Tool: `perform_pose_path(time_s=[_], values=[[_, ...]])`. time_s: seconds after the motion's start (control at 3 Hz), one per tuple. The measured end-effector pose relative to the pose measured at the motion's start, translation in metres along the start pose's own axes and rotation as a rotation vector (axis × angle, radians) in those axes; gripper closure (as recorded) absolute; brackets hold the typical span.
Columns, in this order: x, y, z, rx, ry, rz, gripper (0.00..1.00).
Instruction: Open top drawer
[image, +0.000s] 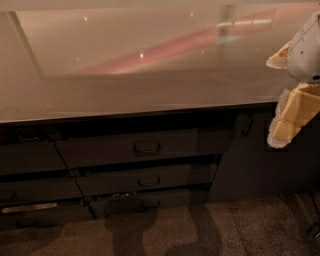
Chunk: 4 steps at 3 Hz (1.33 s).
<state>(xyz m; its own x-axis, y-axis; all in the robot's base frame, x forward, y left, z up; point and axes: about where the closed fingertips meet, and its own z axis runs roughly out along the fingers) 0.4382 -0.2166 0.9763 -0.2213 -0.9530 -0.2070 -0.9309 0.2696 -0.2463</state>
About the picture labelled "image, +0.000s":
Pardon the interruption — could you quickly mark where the dark left top drawer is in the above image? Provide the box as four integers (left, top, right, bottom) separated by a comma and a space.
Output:
0, 142, 65, 175

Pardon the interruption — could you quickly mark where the dark drawer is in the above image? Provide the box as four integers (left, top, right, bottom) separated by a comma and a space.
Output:
0, 178, 82, 203
0, 142, 65, 175
0, 201, 93, 231
56, 129, 231, 168
77, 164, 217, 196
90, 189, 208, 218

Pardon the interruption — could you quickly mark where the dark left bottom drawer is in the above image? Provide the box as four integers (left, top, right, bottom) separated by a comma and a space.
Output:
0, 201, 93, 231

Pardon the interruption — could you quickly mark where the dark left middle drawer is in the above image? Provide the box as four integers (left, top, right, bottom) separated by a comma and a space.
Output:
0, 178, 82, 203

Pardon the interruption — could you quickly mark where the dark right cabinet door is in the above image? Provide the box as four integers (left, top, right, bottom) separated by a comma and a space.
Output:
208, 112, 320, 201

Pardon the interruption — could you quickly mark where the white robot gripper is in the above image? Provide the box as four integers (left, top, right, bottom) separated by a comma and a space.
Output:
266, 12, 320, 149

